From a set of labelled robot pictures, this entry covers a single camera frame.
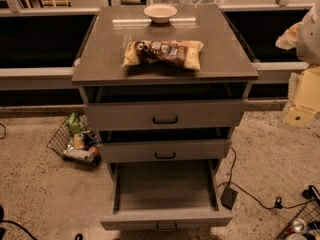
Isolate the beige bowl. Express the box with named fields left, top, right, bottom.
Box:
left=144, top=4, right=177, bottom=24

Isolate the brown chip bag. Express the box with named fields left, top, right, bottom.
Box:
left=123, top=40, right=204, bottom=71

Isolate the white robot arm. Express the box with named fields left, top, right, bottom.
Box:
left=275, top=1, right=320, bottom=129

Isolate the black wire basket left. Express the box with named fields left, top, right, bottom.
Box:
left=47, top=115, right=101, bottom=168

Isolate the black wire basket right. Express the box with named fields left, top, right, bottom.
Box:
left=276, top=201, right=320, bottom=240

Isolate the bottom grey drawer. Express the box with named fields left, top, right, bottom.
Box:
left=101, top=160, right=232, bottom=231

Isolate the white wrapped package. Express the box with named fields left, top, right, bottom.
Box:
left=64, top=149, right=94, bottom=162

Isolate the silver can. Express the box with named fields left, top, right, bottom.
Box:
left=291, top=218, right=308, bottom=234

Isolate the green leafy vegetable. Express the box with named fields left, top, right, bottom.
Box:
left=66, top=113, right=83, bottom=135

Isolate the black wire basket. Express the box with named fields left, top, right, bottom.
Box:
left=276, top=201, right=320, bottom=240
left=47, top=115, right=101, bottom=168

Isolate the black floor cable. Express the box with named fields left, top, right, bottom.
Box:
left=217, top=147, right=316, bottom=211

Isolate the grey drawer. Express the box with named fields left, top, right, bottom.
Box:
left=99, top=127, right=231, bottom=163
left=101, top=160, right=232, bottom=231
left=81, top=83, right=247, bottom=131

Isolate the middle grey drawer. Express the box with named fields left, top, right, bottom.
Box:
left=99, top=127, right=231, bottom=163

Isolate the black power adapter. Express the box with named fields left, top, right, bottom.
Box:
left=221, top=184, right=238, bottom=210

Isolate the top grey drawer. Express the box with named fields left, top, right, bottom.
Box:
left=81, top=83, right=247, bottom=131

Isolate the grey drawer cabinet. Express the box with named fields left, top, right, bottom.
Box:
left=71, top=3, right=260, bottom=232

